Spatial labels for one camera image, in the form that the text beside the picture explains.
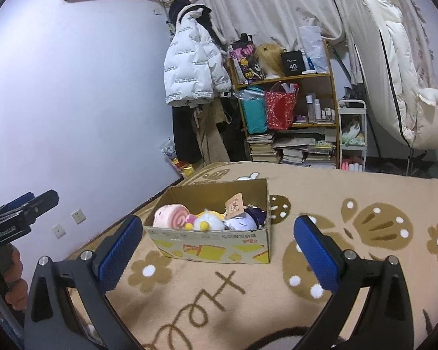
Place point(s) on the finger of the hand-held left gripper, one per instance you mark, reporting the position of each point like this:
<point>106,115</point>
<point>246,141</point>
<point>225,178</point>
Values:
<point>23,199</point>
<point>45,202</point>

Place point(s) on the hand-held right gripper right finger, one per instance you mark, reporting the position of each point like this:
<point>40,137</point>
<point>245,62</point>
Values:
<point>315,255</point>

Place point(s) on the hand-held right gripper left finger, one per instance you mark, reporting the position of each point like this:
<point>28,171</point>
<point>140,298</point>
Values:
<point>120,251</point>

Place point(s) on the pink swirl roll plush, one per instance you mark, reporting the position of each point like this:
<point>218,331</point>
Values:
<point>173,217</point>

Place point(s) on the dark purple plush toy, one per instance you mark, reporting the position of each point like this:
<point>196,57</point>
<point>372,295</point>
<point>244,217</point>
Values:
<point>259,215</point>

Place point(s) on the purple-haired plush doll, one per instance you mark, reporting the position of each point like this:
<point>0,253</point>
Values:
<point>241,222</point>

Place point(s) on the white fluffy plush toy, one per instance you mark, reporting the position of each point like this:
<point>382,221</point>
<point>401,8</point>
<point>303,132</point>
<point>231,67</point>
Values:
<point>208,223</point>

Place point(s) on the person's left hand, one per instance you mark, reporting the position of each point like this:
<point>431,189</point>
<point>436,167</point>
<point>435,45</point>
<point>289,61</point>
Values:
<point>16,277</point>

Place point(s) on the beige flower printed blanket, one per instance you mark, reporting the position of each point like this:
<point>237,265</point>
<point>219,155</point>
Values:
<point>368,189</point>

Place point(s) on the stack of books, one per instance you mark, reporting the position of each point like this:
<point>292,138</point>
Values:
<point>292,151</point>

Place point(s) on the pile of snack packets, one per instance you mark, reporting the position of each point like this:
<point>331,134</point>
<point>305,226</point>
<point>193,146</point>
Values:
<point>175,156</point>

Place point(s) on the white trolley cart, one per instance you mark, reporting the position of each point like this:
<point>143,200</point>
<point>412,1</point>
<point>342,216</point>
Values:
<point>352,135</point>

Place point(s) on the black hanging coat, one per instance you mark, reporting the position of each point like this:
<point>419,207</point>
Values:
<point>184,135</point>

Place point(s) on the beige hanging trousers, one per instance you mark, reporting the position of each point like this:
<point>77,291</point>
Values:
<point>208,138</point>

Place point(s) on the row of cosmetic bottles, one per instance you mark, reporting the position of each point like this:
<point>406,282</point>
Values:
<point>315,109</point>

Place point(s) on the red patterned bag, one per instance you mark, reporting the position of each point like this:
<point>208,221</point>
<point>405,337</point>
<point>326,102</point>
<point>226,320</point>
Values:
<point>281,111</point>

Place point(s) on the teal bag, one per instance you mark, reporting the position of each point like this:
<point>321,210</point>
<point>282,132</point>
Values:
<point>253,113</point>

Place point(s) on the wooden shelf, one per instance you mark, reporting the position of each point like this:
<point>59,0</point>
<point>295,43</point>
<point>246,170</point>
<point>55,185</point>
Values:
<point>319,87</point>

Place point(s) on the black cardboard box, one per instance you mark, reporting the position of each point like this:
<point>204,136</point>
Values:
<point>292,63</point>

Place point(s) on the cream duvet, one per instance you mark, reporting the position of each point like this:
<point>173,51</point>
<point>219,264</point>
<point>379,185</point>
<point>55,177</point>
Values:
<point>390,73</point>

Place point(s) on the white puffer jacket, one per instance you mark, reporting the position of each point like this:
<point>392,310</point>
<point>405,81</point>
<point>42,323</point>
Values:
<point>193,65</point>

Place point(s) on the blonde wig head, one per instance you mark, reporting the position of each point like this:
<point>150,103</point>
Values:
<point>270,60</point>

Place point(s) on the white plastic bag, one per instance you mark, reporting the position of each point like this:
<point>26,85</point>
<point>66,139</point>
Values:
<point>312,49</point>

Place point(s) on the colourful printed bag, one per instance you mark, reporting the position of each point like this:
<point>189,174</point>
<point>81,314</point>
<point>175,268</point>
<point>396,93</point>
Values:
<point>244,60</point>

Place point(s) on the beige curtain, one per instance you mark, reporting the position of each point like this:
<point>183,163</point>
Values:
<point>277,3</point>

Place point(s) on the white wall socket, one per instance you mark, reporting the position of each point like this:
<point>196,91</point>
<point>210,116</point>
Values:
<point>59,230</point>
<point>79,216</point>

